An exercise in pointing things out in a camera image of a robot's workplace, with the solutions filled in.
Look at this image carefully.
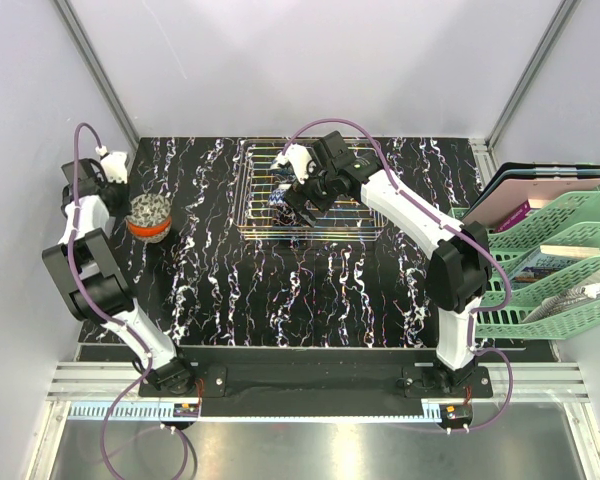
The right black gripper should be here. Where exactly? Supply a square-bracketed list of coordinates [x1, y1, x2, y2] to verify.
[282, 157, 338, 228]

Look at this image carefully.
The blue white floral bowl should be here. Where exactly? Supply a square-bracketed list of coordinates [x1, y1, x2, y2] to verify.
[267, 183, 291, 208]

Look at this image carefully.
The orange patterned bowl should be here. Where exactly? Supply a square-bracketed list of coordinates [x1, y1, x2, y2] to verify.
[126, 193, 172, 244]

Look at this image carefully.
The wire dish rack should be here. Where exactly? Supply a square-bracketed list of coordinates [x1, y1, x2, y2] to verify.
[233, 138, 387, 242]

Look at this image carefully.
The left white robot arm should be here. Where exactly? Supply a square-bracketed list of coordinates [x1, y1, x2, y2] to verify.
[42, 151, 196, 396]

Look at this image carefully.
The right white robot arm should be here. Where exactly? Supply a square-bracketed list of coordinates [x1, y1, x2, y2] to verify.
[271, 131, 492, 397]

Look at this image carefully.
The pink folder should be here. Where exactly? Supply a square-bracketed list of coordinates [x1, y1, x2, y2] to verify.
[461, 179, 600, 230]

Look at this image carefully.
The purple book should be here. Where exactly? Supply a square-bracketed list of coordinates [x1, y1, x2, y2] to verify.
[493, 199, 550, 234]

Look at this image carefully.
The blue booklet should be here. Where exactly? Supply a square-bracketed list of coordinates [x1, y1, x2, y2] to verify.
[508, 249, 579, 290]

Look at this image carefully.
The green file organizer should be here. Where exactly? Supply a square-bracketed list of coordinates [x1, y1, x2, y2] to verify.
[476, 188, 600, 340]

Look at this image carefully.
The spiral notebook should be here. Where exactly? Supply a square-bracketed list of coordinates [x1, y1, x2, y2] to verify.
[522, 269, 600, 324]

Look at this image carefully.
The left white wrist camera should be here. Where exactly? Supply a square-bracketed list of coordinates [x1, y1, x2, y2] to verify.
[95, 146, 128, 184]

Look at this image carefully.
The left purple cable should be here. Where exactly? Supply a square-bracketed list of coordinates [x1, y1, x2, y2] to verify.
[72, 121, 190, 480]

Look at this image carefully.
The purple cable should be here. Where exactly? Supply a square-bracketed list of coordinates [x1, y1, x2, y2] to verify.
[72, 121, 190, 480]
[282, 117, 516, 433]

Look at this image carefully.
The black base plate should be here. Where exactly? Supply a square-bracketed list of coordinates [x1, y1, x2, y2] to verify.
[139, 347, 493, 399]

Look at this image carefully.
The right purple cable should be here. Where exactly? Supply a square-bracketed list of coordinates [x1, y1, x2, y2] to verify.
[282, 117, 516, 433]

